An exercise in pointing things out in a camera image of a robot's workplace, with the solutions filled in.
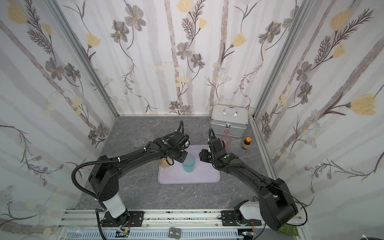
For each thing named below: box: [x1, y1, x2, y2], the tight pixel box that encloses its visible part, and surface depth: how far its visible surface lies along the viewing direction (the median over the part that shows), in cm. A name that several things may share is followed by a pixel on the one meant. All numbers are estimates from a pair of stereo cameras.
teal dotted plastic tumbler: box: [182, 154, 196, 173], surface depth 84 cm
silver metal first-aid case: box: [210, 104, 249, 138], surface depth 103 cm
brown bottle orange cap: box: [242, 137, 252, 150], surface depth 99 cm
